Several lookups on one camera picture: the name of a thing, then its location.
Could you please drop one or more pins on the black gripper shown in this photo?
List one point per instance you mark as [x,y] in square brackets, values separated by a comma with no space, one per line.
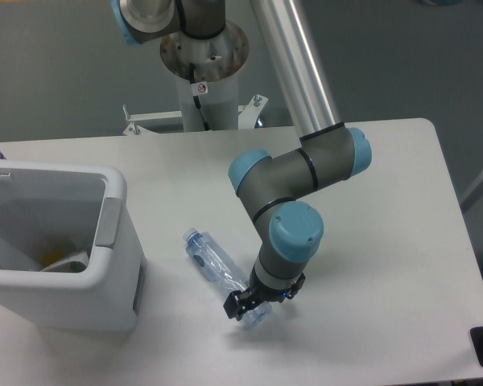
[239,302]

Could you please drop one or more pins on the clear crushed plastic bottle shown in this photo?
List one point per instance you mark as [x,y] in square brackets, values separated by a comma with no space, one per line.
[214,263]

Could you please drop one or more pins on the white plastic wrapper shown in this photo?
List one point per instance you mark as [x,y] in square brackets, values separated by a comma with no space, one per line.
[74,262]

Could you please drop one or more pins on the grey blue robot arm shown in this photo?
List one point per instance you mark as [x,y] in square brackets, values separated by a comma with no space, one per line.
[271,189]

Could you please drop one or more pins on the yellow trash in bin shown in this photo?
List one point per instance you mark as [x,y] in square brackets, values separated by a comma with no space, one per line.
[51,258]

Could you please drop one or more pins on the white plastic trash can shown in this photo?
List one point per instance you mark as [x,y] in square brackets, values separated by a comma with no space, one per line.
[46,207]

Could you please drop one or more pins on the white metal base frame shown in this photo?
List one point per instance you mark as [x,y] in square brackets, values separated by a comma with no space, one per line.
[248,116]

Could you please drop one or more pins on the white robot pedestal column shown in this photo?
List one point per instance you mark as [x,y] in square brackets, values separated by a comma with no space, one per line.
[207,71]

